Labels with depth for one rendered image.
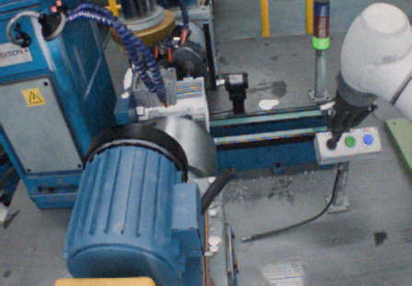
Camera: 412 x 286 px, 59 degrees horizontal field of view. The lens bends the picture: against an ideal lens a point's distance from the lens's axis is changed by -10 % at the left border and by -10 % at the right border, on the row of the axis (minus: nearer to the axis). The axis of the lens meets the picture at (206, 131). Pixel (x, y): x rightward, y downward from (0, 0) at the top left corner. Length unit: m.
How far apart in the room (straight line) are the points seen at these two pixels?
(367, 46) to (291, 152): 0.75
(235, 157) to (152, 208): 0.76
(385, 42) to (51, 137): 0.89
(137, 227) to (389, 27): 0.45
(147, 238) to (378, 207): 0.87
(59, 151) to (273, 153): 0.66
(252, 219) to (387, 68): 0.72
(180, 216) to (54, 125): 0.64
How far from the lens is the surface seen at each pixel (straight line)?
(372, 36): 0.61
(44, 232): 1.36
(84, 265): 0.57
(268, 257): 1.13
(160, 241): 0.54
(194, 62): 1.41
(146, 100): 1.18
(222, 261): 0.70
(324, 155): 1.03
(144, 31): 1.04
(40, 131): 1.16
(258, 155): 1.30
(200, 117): 1.17
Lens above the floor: 1.76
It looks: 39 degrees down
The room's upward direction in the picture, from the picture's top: 9 degrees counter-clockwise
